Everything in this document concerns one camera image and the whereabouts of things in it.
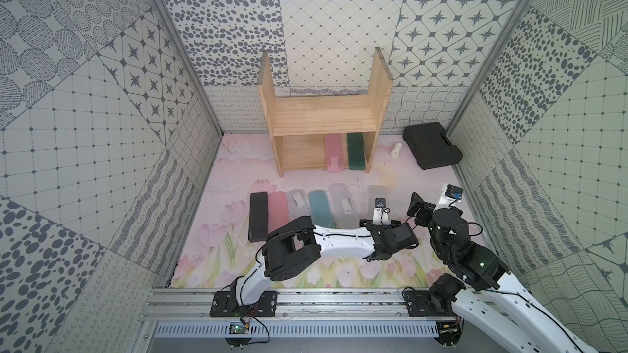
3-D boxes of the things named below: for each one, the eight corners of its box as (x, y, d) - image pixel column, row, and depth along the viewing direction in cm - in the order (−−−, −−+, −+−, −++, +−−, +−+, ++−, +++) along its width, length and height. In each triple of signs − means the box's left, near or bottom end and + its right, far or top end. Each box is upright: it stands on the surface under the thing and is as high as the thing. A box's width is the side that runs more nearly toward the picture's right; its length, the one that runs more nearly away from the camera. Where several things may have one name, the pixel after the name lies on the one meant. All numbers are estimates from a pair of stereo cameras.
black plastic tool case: (421, 171, 109) (425, 163, 105) (399, 134, 124) (402, 126, 120) (459, 164, 112) (465, 156, 108) (434, 128, 127) (438, 120, 123)
